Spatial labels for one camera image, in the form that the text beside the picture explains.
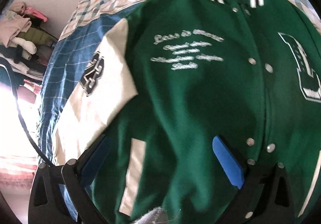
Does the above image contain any green white varsity jacket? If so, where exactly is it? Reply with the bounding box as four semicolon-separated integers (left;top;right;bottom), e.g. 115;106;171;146
53;0;320;223

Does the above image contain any pile of clothes on rack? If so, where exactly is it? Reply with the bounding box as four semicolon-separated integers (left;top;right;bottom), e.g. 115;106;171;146
1;2;58;81

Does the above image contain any blue striped duvet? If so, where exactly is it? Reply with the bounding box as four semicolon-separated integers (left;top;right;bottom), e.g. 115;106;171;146
39;3;153;223

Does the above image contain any black cable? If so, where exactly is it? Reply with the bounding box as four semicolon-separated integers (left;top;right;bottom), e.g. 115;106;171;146
0;58;55;168

